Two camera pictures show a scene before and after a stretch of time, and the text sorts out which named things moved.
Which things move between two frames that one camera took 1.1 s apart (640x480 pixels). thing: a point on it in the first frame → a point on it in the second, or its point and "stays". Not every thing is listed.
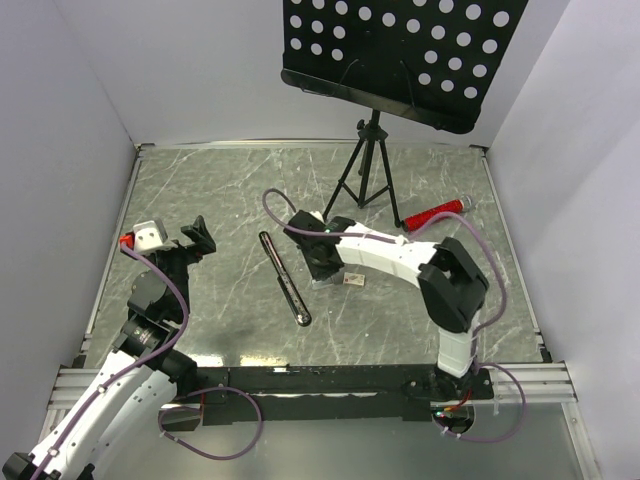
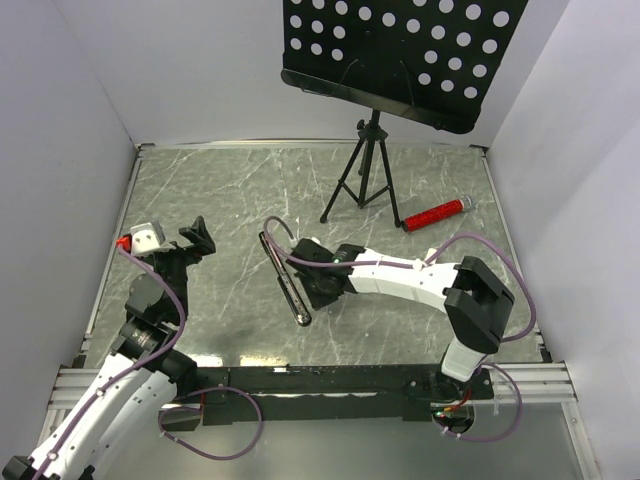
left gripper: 202,243 stays
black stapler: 298,306 stays
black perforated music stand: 432,61 stays
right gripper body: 317,269 → 318,296
